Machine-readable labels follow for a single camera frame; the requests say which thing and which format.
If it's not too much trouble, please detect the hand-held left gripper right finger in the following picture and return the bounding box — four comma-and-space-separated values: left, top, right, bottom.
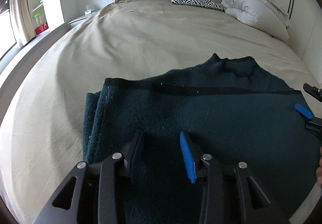
179, 131, 292, 224

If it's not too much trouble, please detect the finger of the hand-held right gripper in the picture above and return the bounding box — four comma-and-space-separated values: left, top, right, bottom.
295, 104, 322, 140
303, 83, 322, 102

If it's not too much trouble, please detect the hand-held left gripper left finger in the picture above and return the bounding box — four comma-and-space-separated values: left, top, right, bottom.
33, 130, 146, 224

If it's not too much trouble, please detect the dark green knit sweater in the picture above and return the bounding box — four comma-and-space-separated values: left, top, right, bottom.
82, 53, 321, 224

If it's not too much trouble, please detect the person's right hand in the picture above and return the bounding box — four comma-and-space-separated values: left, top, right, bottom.
316, 147, 322, 187

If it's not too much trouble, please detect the white wardrobe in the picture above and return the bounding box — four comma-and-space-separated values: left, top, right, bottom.
272, 0, 322, 61

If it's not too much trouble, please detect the white folded duvet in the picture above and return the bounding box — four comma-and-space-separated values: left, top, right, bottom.
221, 0, 290, 43

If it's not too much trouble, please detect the bed with beige sheet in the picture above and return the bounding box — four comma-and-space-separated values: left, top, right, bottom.
0, 0, 317, 224

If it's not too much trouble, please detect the zebra print pillow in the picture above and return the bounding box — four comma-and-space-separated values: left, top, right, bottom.
168, 0, 225, 11

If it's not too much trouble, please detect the white nightstand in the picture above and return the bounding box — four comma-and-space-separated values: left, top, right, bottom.
68, 11, 98, 28

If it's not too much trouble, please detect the red box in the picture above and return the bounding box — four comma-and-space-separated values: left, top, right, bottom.
34, 23, 48, 36

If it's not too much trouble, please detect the green plastic container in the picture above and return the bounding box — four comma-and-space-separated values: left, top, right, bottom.
32, 12, 42, 28

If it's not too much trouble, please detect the window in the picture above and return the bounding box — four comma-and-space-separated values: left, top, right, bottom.
0, 0, 17, 61

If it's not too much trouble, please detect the beige curtain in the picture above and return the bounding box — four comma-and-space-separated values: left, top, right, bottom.
10, 0, 33, 47

